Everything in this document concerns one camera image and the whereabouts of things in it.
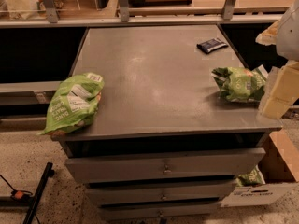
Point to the dark green jalapeno chip bag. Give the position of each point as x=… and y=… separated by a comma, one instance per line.
x=239, y=84

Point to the black metal stand bar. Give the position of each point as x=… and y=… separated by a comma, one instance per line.
x=33, y=205

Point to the grey drawer cabinet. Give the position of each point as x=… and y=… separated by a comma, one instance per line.
x=160, y=97

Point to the bottom grey drawer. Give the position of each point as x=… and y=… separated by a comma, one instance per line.
x=158, y=210

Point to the green chip bag on floor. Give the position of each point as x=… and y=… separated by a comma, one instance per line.
x=254, y=178

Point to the middle grey drawer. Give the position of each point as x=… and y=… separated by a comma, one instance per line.
x=161, y=192

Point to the top grey drawer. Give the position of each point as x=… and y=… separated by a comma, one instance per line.
x=164, y=165

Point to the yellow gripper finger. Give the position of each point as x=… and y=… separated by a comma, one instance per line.
x=281, y=90

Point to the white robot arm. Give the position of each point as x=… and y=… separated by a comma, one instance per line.
x=284, y=34

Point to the light green rice chip bag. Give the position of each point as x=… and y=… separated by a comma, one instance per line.
x=74, y=104

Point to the grey drawer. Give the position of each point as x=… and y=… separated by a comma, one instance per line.
x=161, y=192
x=158, y=210
x=164, y=165

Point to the dark blue snack packet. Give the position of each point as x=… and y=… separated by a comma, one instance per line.
x=211, y=45

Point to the white cardboard box flap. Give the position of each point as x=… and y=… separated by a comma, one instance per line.
x=260, y=195

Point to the brown cardboard box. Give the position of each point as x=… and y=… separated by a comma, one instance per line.
x=281, y=161

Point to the orange black clamp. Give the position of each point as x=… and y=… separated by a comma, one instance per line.
x=21, y=195

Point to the grey metal shelf rail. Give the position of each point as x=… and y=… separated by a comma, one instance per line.
x=74, y=13

